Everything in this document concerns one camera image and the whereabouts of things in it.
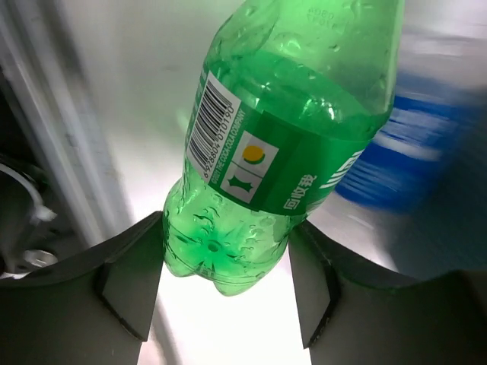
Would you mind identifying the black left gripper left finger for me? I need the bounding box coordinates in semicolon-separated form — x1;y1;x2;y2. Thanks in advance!
1;211;164;364

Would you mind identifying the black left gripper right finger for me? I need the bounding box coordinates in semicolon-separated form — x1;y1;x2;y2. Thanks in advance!
288;222;486;364

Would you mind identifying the green plastic soda bottle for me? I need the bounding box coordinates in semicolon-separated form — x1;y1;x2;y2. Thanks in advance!
163;1;405;297

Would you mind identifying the clear bottle blue Pocari label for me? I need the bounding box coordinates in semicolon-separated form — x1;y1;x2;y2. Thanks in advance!
335;27;486;213

